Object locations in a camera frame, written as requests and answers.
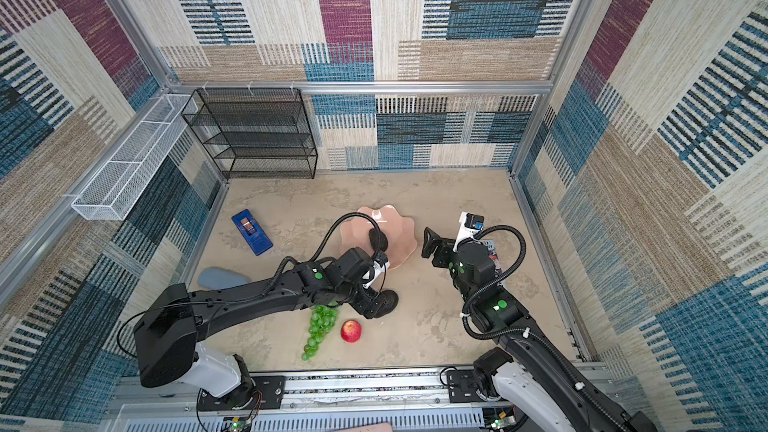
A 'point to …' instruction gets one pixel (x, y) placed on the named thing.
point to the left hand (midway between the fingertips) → (378, 293)
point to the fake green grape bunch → (322, 321)
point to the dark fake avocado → (388, 301)
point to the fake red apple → (351, 331)
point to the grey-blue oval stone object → (216, 278)
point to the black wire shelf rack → (255, 133)
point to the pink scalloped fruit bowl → (399, 230)
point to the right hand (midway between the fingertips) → (441, 236)
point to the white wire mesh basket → (110, 194)
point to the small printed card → (489, 244)
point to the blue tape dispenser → (251, 232)
